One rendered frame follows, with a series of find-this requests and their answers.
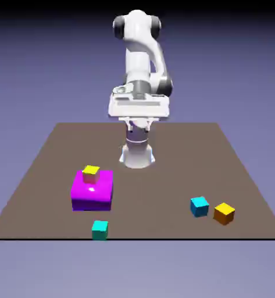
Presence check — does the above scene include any small orange cube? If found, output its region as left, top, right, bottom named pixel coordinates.
left=213, top=201, right=236, bottom=226

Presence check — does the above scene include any large magenta box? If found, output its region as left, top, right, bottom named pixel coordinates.
left=70, top=169, right=114, bottom=212

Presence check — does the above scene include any small teal cube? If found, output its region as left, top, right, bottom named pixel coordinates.
left=91, top=220, right=109, bottom=241

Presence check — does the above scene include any small cyan cube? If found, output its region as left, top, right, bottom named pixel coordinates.
left=190, top=196, right=210, bottom=218

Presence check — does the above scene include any small yellow cube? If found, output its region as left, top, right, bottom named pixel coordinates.
left=81, top=164, right=101, bottom=185

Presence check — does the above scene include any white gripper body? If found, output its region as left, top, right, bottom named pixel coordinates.
left=108, top=93, right=170, bottom=122

